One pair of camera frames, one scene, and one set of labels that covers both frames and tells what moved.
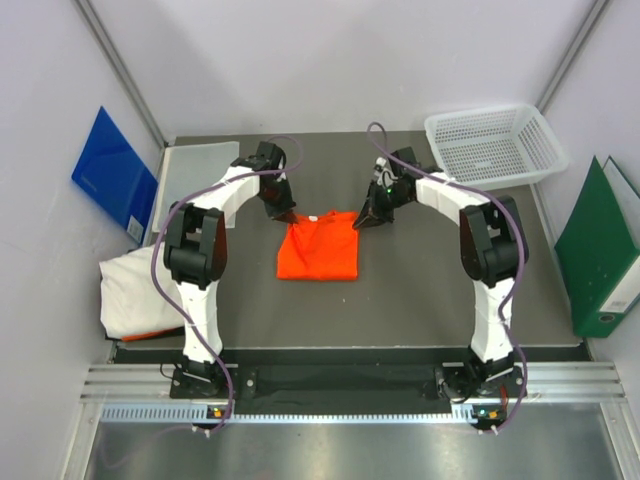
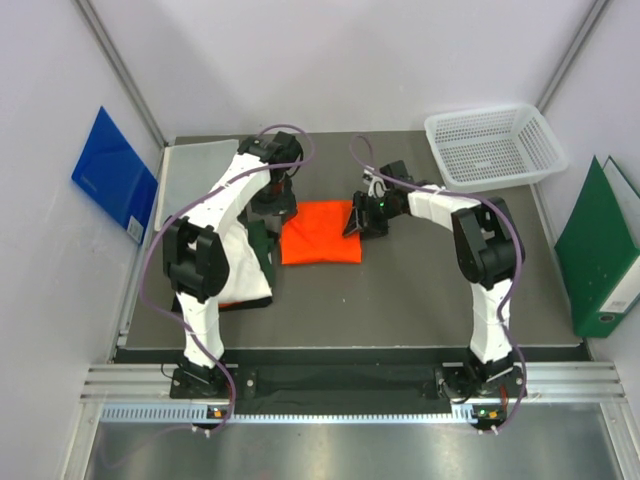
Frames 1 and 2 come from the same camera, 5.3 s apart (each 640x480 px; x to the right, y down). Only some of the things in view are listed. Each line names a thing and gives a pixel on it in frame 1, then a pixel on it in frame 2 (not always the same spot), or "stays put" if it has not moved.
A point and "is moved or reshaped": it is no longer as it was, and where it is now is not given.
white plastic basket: x=483 y=148 stays put
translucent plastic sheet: x=188 y=170 stays put
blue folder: x=115 y=178 stays put
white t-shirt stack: x=131 y=301 to x=246 y=279
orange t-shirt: x=320 y=247 is moved or reshaped
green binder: x=599 y=247 stays put
